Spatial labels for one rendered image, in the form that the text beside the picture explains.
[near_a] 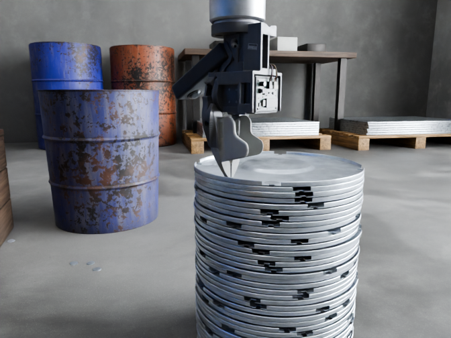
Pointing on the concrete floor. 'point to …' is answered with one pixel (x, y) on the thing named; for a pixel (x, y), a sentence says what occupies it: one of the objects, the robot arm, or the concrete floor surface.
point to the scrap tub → (102, 157)
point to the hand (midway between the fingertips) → (225, 169)
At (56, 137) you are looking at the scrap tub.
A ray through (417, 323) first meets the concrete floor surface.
